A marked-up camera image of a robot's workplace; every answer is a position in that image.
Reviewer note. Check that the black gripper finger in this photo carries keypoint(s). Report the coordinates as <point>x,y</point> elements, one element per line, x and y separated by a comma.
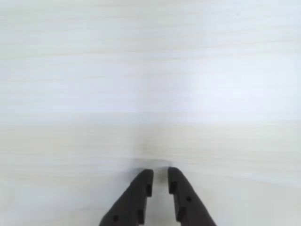
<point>129,204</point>
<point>190,207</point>

